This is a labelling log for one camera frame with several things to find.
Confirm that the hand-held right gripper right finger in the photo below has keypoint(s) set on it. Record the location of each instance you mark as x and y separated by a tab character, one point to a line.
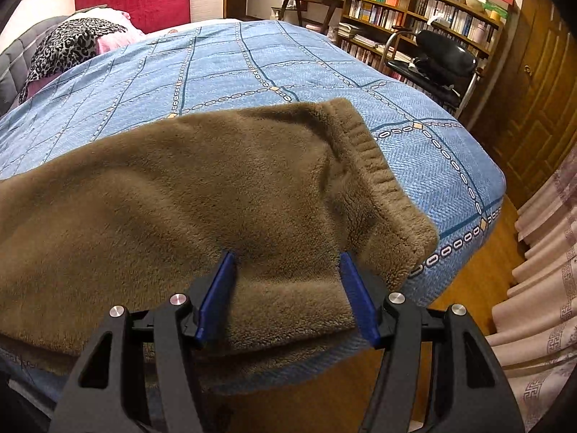
360	306

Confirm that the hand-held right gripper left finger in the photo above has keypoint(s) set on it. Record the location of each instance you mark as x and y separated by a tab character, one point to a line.
216	306

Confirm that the brown fleece pants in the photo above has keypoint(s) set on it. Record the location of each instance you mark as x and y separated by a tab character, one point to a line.
180	198

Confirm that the pink patterned curtain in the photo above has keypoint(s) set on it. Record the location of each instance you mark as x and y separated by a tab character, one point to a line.
541	279

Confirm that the blue patterned bedspread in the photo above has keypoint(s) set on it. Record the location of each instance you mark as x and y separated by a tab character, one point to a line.
270	63

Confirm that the black chair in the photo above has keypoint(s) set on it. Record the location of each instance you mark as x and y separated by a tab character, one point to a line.
444	56

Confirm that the brown wooden door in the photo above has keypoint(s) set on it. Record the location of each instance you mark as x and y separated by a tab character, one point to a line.
532	99

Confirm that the light grey bed sheet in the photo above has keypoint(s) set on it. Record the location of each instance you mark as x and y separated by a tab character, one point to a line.
212	22

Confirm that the leopard print cloth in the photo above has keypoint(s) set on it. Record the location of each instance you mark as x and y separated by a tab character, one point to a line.
67	45

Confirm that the wooden bookshelf with books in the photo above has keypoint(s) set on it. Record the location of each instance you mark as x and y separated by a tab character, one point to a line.
450	18

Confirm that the grey padded headboard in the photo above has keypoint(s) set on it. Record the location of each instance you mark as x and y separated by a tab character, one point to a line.
13	67

